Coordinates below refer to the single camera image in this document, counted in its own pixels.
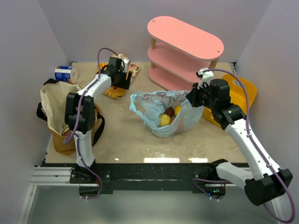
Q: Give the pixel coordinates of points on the black table front frame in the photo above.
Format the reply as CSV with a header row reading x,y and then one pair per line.
x,y
110,177

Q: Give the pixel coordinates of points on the dark red fruit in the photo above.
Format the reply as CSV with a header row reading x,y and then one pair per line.
x,y
169,111

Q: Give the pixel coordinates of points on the twisted orange bread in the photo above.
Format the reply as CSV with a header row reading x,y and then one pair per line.
x,y
101,67

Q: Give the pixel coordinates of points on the pink three-tier shelf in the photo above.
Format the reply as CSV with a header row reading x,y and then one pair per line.
x,y
178,50

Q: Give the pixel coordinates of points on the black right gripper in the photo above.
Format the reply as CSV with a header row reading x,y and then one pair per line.
x,y
194,98

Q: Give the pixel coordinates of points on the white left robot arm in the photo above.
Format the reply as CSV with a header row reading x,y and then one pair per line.
x,y
81,113

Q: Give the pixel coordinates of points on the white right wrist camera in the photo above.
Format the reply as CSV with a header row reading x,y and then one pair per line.
x,y
205,76

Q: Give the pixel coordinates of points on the yellow pear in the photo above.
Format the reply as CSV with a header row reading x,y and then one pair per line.
x,y
164,120

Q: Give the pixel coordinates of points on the glazed cruller donut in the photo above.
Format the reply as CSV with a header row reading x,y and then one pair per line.
x,y
115,92

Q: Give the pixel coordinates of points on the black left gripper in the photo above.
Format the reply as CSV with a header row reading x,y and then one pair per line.
x,y
124,82

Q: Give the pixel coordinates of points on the yellow lemon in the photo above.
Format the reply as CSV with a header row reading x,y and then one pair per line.
x,y
177,110

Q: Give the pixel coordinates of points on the blue white carton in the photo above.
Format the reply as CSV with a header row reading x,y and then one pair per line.
x,y
67,74

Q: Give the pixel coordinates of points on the yellow plastic basket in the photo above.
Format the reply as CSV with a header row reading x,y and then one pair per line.
x,y
237,96

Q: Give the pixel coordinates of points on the brown paper tote bag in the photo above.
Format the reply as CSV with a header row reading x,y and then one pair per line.
x,y
52,110

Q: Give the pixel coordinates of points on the orange frosted cupcake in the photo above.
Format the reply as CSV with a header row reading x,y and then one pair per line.
x,y
116,56

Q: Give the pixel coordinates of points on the blue printed plastic bag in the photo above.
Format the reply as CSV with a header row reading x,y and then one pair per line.
x,y
149,107

